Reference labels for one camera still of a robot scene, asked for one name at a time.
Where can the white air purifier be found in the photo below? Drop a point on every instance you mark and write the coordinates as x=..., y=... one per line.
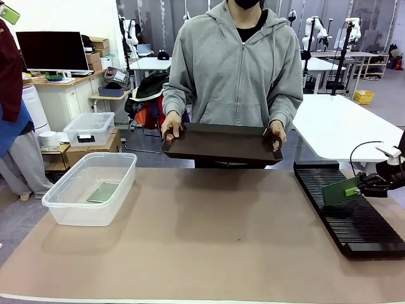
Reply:
x=33, y=107

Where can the green square PCB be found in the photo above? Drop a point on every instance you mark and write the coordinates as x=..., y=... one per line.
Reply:
x=103, y=192
x=337, y=191

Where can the white background table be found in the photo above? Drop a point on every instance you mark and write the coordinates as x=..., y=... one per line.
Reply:
x=148, y=63
x=319, y=65

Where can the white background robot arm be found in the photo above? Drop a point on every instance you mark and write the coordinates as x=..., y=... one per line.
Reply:
x=313, y=31
x=131, y=31
x=356, y=28

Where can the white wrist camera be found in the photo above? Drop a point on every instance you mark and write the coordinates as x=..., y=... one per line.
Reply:
x=389, y=152

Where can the clear lidded storage box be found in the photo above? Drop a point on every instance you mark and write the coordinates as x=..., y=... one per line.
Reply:
x=90, y=126

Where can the person in grey hoodie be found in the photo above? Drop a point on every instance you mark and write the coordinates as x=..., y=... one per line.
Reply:
x=234, y=69

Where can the person's left hand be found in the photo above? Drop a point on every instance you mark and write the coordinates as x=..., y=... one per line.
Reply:
x=278, y=131

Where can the clear plastic bin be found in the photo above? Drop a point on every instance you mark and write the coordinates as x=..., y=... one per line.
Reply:
x=79, y=217

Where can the dark brown serving tray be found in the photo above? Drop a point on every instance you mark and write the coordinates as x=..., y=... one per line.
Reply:
x=218, y=145

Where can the black computer monitor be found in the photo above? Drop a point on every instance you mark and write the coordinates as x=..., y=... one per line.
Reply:
x=52, y=50

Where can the person's right forearm grey sleeve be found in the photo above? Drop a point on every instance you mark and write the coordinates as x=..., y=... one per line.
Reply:
x=175, y=101

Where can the dark jacket on chair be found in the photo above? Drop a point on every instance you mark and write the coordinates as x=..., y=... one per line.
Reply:
x=147, y=88

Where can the wooden shelf unit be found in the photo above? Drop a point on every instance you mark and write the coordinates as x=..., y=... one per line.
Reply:
x=373, y=65

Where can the stacked cardboard boxes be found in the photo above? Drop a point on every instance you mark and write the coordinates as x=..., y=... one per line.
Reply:
x=95, y=52

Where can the black cap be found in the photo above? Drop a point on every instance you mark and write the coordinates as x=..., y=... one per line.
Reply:
x=163, y=55

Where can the yellow plastic basket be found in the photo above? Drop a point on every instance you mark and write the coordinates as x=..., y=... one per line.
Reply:
x=364, y=97

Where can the person in maroon top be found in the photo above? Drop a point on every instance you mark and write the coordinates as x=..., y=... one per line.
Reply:
x=11, y=82

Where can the black pole stand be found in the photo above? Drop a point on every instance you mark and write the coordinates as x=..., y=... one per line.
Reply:
x=343, y=57

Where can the white round device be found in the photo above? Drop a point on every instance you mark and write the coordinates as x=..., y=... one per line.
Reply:
x=49, y=138

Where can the large white table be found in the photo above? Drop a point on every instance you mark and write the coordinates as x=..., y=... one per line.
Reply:
x=341, y=126

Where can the red bag on chair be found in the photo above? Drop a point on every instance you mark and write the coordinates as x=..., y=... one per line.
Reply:
x=145, y=117

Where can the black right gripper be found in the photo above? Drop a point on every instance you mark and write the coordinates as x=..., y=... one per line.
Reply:
x=381, y=185

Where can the dark blue plastic bin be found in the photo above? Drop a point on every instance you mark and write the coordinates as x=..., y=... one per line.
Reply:
x=110, y=92

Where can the green bowl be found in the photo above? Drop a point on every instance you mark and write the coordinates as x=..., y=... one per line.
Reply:
x=54, y=77

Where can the small wooden side table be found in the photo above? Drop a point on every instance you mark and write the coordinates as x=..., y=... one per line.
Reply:
x=110, y=97

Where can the black slotted PCB rack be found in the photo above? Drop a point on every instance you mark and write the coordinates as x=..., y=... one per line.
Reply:
x=351, y=228

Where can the brown cardboard box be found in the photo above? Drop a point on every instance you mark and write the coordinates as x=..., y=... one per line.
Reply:
x=104, y=149

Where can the person's left forearm grey sleeve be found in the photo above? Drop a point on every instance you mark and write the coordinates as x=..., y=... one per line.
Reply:
x=286, y=109

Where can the person's right hand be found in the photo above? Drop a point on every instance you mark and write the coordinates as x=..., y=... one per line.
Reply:
x=172, y=125

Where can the white cabinet desk wooden top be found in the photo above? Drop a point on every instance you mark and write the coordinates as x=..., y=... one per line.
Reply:
x=63, y=101

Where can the grey tilted tray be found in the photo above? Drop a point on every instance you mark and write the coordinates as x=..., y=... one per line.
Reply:
x=116, y=74

